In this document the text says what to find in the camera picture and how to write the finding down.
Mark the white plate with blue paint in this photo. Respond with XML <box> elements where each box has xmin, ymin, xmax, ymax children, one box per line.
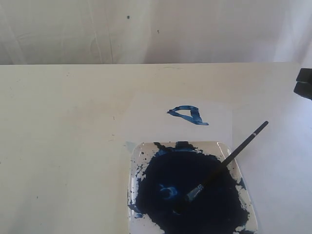
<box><xmin>128</xmin><ymin>141</ymin><xmax>258</xmax><ymax>234</ymax></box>

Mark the black paintbrush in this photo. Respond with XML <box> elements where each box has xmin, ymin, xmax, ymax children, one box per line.
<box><xmin>173</xmin><ymin>120</ymin><xmax>269</xmax><ymax>214</ymax></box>

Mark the white paper sheet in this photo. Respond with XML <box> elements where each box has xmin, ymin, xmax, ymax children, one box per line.
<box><xmin>119</xmin><ymin>93</ymin><xmax>233</xmax><ymax>147</ymax></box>

